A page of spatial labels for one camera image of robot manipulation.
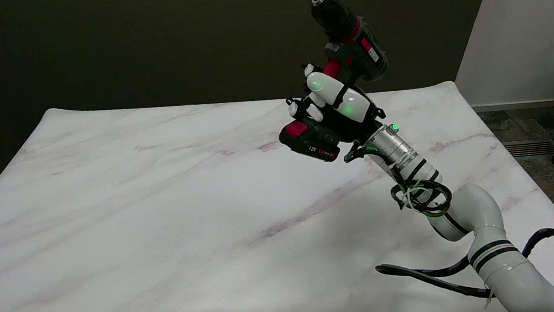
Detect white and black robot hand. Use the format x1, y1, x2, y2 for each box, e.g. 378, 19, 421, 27
283, 58, 389, 150

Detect dark green power screwdriver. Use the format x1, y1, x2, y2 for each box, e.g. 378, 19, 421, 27
266, 0, 398, 167

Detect floor vent grille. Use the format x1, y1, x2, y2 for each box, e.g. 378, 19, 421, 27
503, 138, 554, 159

